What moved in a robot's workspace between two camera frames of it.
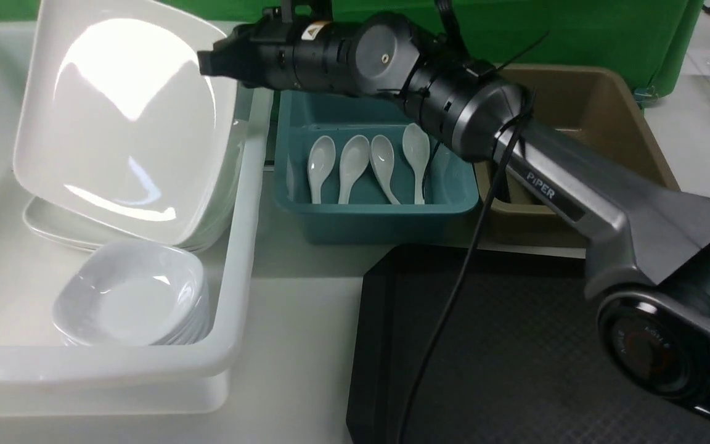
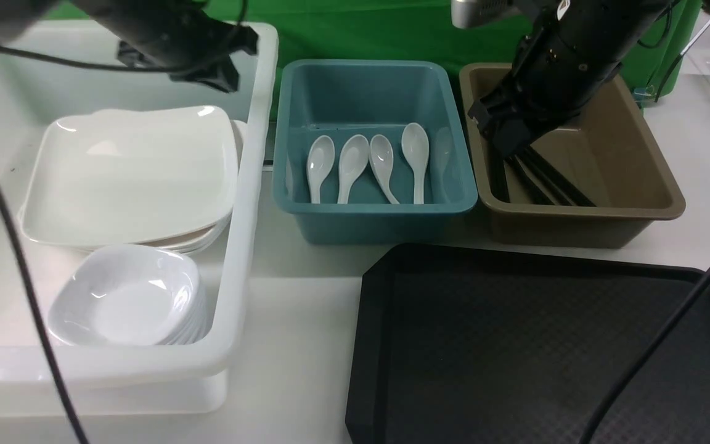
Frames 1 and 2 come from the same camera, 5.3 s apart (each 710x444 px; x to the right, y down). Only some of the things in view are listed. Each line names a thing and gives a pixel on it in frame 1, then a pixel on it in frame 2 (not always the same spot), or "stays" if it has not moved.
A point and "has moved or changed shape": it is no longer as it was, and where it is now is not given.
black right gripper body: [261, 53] → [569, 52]
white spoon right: [416, 145] stays
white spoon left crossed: [320, 160] stays
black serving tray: [519, 358] stays
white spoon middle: [354, 158] stays
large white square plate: [116, 123] has moved or changed shape
